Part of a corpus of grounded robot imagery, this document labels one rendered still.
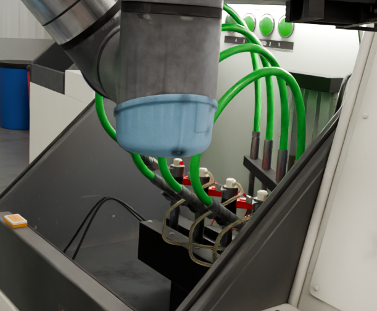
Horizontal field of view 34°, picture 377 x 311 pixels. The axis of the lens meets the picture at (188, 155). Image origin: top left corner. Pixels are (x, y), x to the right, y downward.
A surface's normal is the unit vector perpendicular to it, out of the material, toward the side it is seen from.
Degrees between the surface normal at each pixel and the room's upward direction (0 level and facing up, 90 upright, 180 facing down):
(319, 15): 82
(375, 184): 76
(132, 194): 90
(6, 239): 90
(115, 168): 90
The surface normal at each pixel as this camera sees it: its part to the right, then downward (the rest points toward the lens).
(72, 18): 0.00, 0.49
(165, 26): -0.11, 0.21
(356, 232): -0.76, -0.16
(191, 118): 0.54, 0.26
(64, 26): -0.27, 0.63
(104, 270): 0.07, -0.97
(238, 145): -0.81, 0.07
